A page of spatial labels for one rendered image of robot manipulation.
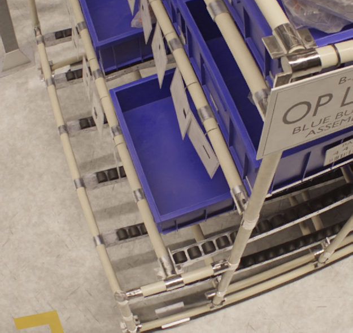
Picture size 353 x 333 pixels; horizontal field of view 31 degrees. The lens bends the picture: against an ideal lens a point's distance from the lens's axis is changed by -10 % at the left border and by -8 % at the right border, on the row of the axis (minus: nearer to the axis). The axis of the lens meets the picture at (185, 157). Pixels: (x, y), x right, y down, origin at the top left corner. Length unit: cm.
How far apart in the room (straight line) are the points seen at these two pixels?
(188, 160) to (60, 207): 87
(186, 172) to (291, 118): 83
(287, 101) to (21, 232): 175
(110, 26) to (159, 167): 48
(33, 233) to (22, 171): 26
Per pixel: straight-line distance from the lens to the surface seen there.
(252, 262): 203
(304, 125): 99
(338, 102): 97
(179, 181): 173
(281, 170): 130
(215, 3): 113
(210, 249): 168
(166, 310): 226
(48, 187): 255
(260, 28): 92
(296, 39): 85
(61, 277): 243
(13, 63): 280
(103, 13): 201
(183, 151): 176
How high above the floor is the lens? 234
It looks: 66 degrees down
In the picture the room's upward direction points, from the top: 4 degrees clockwise
